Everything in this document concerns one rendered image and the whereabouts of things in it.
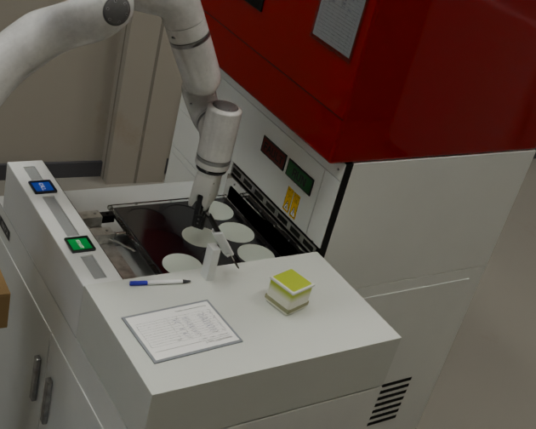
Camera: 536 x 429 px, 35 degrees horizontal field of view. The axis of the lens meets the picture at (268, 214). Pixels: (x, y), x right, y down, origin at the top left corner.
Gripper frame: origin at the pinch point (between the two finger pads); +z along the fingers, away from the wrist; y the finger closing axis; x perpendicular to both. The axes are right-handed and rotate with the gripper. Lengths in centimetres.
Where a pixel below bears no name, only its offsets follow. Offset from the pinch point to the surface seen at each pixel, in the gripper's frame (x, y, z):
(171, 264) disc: -1.9, 10.8, 8.0
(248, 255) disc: 13.7, -4.6, 8.0
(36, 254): -33.3, 19.2, 12.8
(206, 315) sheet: 13.9, 34.4, 1.1
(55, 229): -27.9, 22.1, 2.0
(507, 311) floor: 114, -177, 98
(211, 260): 9.7, 21.9, -4.4
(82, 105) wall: -104, -163, 60
